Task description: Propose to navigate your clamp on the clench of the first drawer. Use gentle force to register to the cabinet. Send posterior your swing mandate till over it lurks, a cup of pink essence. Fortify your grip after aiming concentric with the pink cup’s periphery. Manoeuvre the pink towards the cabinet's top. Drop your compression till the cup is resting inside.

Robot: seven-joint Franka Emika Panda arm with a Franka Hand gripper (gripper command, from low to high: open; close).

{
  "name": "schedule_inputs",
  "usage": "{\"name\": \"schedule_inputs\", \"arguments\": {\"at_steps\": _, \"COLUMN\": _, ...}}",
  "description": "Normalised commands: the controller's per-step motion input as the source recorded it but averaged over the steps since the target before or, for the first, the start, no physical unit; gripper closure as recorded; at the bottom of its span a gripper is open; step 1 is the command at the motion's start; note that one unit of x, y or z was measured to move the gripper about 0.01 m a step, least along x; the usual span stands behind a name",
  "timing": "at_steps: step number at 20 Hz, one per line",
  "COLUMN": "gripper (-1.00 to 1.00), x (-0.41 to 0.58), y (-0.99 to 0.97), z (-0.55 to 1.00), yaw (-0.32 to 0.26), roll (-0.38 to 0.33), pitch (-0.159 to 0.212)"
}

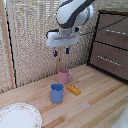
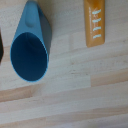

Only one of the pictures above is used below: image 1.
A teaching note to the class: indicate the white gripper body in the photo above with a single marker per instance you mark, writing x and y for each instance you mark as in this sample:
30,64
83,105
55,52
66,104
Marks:
63,39

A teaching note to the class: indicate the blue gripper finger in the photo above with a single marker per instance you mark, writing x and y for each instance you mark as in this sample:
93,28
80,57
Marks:
67,50
55,53

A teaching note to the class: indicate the pink mug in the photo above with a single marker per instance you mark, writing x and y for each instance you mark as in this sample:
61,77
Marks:
63,76

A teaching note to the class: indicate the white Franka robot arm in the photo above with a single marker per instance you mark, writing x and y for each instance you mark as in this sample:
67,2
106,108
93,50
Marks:
71,11

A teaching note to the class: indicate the grey white robot base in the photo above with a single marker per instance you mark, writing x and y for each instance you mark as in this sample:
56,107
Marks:
121,120

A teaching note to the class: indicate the blue cup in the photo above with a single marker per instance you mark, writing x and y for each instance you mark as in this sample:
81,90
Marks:
57,93

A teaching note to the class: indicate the brown drawer near table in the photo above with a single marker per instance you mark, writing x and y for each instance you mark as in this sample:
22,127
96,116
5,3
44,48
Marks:
110,66

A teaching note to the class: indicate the bamboo blind screen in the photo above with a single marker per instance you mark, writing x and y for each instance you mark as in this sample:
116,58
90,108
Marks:
33,40

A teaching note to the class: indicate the orange rectangular block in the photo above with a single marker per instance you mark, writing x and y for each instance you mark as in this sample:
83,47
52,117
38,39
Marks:
73,89

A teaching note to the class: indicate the white plate with floral rim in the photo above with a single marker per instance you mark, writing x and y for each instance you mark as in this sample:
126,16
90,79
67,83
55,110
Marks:
19,116

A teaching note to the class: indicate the thin wooden post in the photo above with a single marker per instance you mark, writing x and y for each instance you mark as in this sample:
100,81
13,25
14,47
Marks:
59,61

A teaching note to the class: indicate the dark drawer cabinet frame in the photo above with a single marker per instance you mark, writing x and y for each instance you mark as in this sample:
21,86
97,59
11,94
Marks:
94,26

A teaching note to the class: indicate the wide wooden post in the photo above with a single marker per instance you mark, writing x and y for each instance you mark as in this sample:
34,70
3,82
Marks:
6,43

